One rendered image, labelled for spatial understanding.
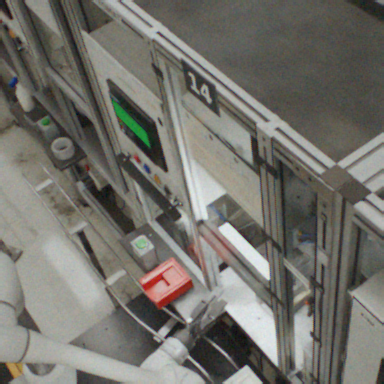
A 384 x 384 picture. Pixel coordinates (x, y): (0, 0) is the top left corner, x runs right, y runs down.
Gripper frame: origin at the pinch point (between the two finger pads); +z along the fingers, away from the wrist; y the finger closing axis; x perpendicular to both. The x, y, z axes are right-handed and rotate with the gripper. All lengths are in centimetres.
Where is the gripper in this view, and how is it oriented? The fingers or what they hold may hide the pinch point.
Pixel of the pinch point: (218, 300)
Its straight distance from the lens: 212.1
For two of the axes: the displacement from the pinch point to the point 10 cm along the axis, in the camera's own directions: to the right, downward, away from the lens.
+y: -1.5, -5.6, -8.1
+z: 6.2, -6.9, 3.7
